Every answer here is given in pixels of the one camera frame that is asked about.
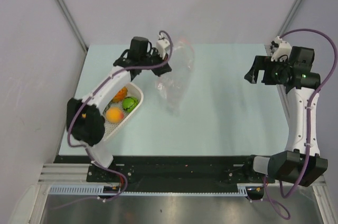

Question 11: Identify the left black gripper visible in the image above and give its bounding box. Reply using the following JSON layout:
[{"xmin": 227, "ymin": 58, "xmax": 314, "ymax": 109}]
[{"xmin": 139, "ymin": 47, "xmax": 171, "ymax": 77}]

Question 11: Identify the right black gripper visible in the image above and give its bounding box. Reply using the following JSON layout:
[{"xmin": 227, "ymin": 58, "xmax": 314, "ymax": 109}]
[{"xmin": 244, "ymin": 55, "xmax": 292, "ymax": 85}]

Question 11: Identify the clear zip top bag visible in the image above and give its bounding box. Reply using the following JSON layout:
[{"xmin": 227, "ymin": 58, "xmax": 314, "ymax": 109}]
[{"xmin": 155, "ymin": 37, "xmax": 195, "ymax": 113}]

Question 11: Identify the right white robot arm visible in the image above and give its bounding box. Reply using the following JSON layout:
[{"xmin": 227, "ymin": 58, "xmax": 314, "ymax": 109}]
[{"xmin": 243, "ymin": 46, "xmax": 328, "ymax": 187}]

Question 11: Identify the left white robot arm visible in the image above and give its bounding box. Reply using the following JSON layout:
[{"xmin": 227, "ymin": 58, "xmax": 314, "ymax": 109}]
[{"xmin": 66, "ymin": 30, "xmax": 173, "ymax": 182}]

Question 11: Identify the orange toy pineapple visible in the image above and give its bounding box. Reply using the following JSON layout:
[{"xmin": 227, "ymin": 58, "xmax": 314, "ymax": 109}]
[{"xmin": 111, "ymin": 87, "xmax": 128, "ymax": 103}]

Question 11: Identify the green toy watermelon ball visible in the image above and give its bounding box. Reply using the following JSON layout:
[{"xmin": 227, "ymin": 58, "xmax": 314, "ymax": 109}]
[{"xmin": 122, "ymin": 96, "xmax": 139, "ymax": 113}]

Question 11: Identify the toy peach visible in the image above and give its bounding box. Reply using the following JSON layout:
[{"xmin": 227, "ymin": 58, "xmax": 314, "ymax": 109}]
[{"xmin": 106, "ymin": 107, "xmax": 124, "ymax": 124}]

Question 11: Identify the white perforated plastic basket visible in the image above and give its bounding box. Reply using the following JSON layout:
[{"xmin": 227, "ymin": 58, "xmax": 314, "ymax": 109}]
[{"xmin": 102, "ymin": 82, "xmax": 144, "ymax": 141}]

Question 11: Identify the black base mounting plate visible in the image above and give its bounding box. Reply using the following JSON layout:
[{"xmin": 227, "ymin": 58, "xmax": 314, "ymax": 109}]
[{"xmin": 55, "ymin": 155, "xmax": 264, "ymax": 201}]

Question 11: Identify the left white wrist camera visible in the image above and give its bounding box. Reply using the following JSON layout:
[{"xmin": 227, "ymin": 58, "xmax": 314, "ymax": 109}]
[{"xmin": 155, "ymin": 38, "xmax": 171, "ymax": 60}]

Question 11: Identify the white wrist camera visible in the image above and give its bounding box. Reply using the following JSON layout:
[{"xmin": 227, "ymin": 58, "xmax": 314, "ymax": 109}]
[
  {"xmin": 155, "ymin": 38, "xmax": 171, "ymax": 60},
  {"xmin": 271, "ymin": 36, "xmax": 292, "ymax": 62}
]

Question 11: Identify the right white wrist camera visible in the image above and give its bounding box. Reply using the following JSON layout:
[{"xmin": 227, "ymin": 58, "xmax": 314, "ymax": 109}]
[{"xmin": 271, "ymin": 36, "xmax": 292, "ymax": 62}]

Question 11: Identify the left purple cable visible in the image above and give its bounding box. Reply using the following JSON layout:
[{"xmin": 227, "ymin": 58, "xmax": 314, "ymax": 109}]
[{"xmin": 51, "ymin": 30, "xmax": 173, "ymax": 209}]

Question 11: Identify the purple cable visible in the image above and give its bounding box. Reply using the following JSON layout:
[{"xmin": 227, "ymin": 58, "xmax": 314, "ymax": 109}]
[
  {"xmin": 51, "ymin": 30, "xmax": 173, "ymax": 209},
  {"xmin": 264, "ymin": 28, "xmax": 338, "ymax": 220}
]

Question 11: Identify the right aluminium frame post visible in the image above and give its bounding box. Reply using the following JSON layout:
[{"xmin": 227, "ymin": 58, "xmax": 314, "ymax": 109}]
[{"xmin": 277, "ymin": 0, "xmax": 304, "ymax": 36}]

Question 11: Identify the aluminium frame post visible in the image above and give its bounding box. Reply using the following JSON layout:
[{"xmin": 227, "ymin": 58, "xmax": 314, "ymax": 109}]
[
  {"xmin": 55, "ymin": 0, "xmax": 89, "ymax": 54},
  {"xmin": 277, "ymin": 0, "xmax": 304, "ymax": 36}
]

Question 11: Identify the left aluminium frame post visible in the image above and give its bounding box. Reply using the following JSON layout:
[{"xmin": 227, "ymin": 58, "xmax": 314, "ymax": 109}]
[{"xmin": 55, "ymin": 0, "xmax": 89, "ymax": 54}]

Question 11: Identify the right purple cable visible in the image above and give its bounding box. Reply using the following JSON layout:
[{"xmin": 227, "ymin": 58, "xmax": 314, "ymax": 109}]
[{"xmin": 264, "ymin": 28, "xmax": 338, "ymax": 220}]

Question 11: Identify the white slotted cable duct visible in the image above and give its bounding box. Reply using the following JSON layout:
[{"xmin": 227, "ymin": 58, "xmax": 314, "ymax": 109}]
[{"xmin": 48, "ymin": 184, "xmax": 248, "ymax": 197}]

